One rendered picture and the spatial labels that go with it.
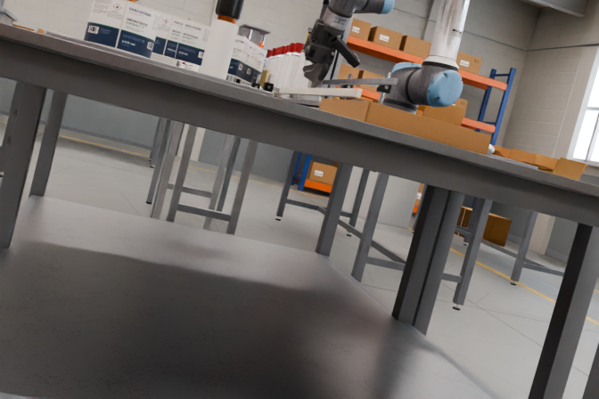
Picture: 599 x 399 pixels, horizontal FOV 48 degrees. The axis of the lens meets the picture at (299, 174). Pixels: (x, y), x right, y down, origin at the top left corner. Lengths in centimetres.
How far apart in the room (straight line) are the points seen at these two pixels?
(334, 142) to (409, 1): 955
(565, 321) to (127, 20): 147
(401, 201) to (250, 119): 676
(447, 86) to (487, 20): 916
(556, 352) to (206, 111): 121
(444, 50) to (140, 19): 93
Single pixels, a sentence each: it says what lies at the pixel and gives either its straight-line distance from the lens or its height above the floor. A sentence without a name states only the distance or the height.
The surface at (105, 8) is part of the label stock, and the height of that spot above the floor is 99.
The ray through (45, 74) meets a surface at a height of 77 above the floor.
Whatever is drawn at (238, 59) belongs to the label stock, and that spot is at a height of 98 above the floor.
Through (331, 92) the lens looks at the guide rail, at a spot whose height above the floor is 90.
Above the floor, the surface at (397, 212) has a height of 17.
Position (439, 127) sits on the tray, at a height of 86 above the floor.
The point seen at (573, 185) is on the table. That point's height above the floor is 82.
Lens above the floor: 78
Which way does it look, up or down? 4 degrees down
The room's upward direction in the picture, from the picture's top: 15 degrees clockwise
